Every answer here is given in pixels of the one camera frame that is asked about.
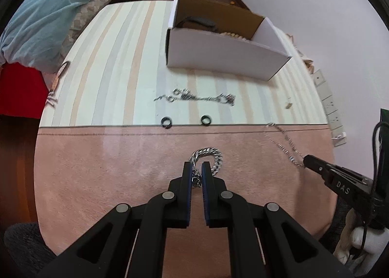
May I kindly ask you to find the grey fuzzy cloth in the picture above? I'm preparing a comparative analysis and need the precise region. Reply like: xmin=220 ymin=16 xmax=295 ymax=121
xmin=4 ymin=222 xmax=58 ymax=275
xmin=318 ymin=197 xmax=353 ymax=255

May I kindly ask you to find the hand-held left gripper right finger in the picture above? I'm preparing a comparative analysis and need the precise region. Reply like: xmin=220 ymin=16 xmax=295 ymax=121
xmin=201 ymin=161 xmax=354 ymax=278

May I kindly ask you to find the light blue duvet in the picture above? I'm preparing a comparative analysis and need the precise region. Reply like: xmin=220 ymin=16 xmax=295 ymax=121
xmin=0 ymin=0 xmax=141 ymax=74

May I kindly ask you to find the white power strip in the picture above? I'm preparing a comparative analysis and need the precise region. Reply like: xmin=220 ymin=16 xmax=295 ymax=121
xmin=312 ymin=68 xmax=347 ymax=147

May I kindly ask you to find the black wristband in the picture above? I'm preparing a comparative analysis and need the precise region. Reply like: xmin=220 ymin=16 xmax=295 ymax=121
xmin=176 ymin=17 xmax=220 ymax=33

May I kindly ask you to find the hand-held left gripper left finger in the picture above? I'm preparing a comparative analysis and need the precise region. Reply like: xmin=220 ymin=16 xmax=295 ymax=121
xmin=38 ymin=161 xmax=193 ymax=278

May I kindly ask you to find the striped tablecloth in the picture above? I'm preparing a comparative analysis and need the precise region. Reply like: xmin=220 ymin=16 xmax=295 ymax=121
xmin=39 ymin=0 xmax=330 ymax=128

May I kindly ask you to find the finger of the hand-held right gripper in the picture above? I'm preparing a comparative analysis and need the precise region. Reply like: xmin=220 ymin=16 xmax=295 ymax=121
xmin=303 ymin=154 xmax=376 ymax=206
xmin=330 ymin=166 xmax=371 ymax=185

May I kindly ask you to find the white cardboard box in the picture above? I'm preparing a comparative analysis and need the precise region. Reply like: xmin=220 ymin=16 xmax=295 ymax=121
xmin=166 ymin=0 xmax=293 ymax=82

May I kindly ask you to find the black cable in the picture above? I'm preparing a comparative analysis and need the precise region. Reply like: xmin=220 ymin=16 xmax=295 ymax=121
xmin=349 ymin=121 xmax=389 ymax=259

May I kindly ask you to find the beige bead necklace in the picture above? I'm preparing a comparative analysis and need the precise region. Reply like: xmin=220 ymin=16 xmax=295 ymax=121
xmin=219 ymin=32 xmax=253 ymax=42

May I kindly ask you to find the thick silver chain bracelet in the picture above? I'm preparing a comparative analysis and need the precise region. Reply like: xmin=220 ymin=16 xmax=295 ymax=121
xmin=188 ymin=147 xmax=224 ymax=188

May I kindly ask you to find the thin silver chain necklace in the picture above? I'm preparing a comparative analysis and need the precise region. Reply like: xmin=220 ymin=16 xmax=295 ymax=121
xmin=263 ymin=122 xmax=306 ymax=170

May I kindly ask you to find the tangled silver chain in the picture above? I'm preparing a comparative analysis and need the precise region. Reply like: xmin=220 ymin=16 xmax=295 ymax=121
xmin=153 ymin=88 xmax=237 ymax=107

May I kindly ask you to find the pink cloth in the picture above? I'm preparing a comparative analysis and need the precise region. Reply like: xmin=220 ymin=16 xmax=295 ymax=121
xmin=33 ymin=125 xmax=338 ymax=278

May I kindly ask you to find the person's right hand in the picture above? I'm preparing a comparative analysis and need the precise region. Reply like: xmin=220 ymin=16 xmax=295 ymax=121
xmin=333 ymin=207 xmax=389 ymax=277

